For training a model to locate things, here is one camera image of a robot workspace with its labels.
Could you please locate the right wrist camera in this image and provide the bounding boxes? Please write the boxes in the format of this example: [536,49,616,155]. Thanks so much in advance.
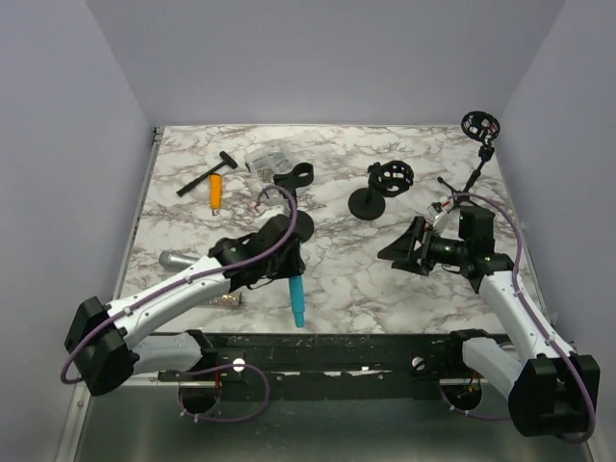
[427,199,453,234]

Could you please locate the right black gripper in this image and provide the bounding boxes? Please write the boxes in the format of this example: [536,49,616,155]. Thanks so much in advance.
[379,215,470,276]

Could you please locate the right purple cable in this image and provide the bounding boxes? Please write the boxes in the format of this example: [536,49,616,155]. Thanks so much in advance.
[440,192,598,444]

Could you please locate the black T-handle tool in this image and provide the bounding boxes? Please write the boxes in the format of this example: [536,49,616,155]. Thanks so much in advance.
[176,151,238,197]

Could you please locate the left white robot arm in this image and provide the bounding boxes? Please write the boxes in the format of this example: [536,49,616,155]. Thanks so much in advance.
[64,212,314,397]

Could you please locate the glitter handle microphone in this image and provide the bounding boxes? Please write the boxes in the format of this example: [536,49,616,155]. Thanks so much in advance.
[202,294,243,309]

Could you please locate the tall grey microphone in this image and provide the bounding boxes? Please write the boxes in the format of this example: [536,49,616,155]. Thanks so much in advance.
[158,250,199,270]

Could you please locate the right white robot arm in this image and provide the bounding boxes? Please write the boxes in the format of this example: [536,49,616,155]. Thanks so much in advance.
[377,206,600,440]

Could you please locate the clear plastic screw box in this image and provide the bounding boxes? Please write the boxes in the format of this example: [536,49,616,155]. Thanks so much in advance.
[244,140,296,183]

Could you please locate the black round-base mic stand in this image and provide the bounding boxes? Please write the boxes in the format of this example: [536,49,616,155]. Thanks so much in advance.
[273,163,315,243]

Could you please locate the orange utility knife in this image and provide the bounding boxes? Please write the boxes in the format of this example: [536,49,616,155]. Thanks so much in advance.
[209,173,223,216]

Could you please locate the blue microphone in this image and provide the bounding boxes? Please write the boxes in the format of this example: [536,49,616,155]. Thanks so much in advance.
[288,275,305,328]

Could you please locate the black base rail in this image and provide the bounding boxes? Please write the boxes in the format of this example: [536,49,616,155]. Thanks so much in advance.
[158,329,486,406]

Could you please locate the black shock-mount mic stand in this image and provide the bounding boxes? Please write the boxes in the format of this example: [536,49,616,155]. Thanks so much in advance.
[347,161,415,221]

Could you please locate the black tripod mic stand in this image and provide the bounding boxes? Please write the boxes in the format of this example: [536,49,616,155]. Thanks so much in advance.
[436,111,501,208]

